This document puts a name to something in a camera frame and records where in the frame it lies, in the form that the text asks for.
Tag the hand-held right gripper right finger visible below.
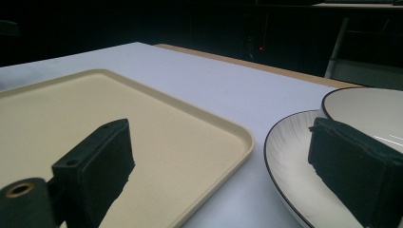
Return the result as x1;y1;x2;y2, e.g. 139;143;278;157
307;117;403;228

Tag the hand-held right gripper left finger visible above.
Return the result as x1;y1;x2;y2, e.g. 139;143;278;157
50;118;136;228

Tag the white bowl with black rim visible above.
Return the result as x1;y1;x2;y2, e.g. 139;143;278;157
319;86;403;157

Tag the white plate with black rim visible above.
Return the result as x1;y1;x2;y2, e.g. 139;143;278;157
263;109;374;228

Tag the beige plastic tray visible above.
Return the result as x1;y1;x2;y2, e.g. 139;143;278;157
0;68;256;228

